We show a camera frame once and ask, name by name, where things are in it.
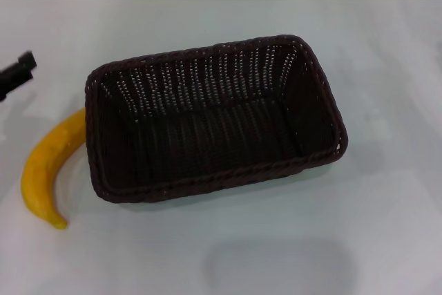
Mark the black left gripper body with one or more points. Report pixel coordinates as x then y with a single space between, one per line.
2 91

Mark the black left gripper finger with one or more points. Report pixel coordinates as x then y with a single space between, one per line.
15 75
27 59

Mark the yellow banana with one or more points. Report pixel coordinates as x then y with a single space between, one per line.
45 160

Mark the black woven plastic basket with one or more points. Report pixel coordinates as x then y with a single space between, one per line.
214 129

